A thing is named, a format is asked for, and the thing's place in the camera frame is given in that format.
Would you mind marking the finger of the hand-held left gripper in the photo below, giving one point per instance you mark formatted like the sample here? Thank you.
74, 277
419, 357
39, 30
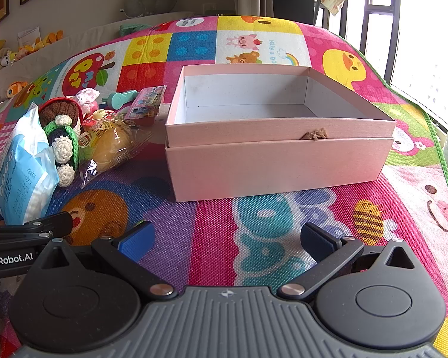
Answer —
18, 238
56, 220

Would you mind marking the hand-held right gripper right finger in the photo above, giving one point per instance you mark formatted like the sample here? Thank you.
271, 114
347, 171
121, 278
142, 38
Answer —
317, 239

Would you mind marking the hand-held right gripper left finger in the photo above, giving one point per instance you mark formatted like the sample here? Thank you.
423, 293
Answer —
136, 236

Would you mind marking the blue tissue pack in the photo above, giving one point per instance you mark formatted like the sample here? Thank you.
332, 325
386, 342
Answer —
22, 171

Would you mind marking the pink cardboard box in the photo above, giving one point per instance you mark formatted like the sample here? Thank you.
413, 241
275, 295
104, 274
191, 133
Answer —
276, 156

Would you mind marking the packaged yellow bun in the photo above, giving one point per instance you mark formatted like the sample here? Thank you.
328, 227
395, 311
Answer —
110, 141

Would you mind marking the pink penguin toy teal hat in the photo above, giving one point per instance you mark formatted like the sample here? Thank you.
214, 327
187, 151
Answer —
119, 99

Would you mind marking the colourful cartoon play mat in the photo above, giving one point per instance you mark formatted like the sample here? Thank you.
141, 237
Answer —
209, 227

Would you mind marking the brown green crochet toy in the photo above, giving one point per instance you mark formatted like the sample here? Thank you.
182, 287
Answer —
61, 134

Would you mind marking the small red yellow toy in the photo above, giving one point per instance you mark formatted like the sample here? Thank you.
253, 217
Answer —
94, 119

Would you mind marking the pink gingham lace cloth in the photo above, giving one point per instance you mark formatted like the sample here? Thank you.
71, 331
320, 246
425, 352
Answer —
86, 97

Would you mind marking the pink blister card packet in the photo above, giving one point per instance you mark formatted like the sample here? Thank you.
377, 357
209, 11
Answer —
147, 102

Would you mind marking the orange plush toy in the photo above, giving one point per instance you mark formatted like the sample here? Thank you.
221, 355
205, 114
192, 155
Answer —
15, 88

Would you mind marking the row of small plush toys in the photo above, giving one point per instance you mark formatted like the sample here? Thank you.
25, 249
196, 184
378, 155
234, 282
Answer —
41, 43

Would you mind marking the white paper card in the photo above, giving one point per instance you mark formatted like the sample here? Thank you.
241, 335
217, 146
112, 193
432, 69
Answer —
29, 34

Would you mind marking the white sofa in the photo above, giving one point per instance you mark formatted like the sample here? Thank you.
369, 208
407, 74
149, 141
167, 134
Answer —
89, 31

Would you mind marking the teal cloth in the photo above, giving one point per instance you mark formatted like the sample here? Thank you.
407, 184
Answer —
134, 29

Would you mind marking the black window frame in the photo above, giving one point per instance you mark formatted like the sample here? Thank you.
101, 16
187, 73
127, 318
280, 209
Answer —
395, 26

